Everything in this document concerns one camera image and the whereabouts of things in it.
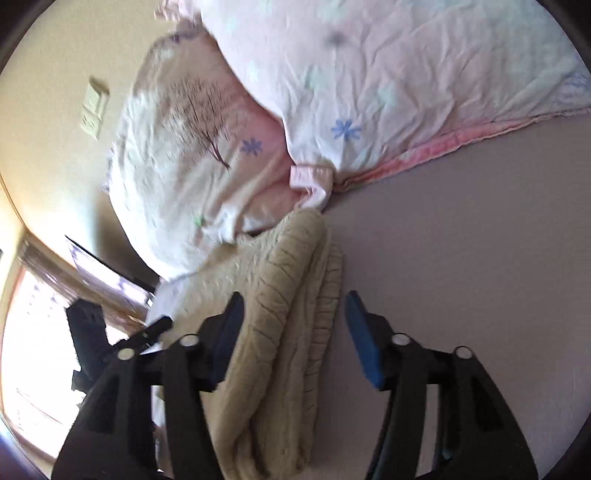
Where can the dark framed screen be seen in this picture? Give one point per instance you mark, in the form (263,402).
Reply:
(99,267)

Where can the cream knitted blanket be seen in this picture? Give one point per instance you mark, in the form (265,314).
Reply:
(277,295)

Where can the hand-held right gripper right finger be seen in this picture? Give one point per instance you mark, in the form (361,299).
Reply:
(364,344)

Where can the cream wall switch plate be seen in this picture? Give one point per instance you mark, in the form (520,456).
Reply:
(94,108)

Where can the pink floral duvet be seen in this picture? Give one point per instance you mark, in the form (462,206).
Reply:
(392,78)

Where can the mauve bed sheet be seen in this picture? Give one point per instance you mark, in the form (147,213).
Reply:
(461,240)

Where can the white tree-print pillow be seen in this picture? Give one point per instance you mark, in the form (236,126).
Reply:
(184,152)

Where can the bright window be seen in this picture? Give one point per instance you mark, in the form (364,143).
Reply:
(37,350)

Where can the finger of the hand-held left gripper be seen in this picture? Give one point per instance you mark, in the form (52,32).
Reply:
(87,337)
(152,328)

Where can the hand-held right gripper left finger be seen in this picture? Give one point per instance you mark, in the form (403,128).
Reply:
(229,339)

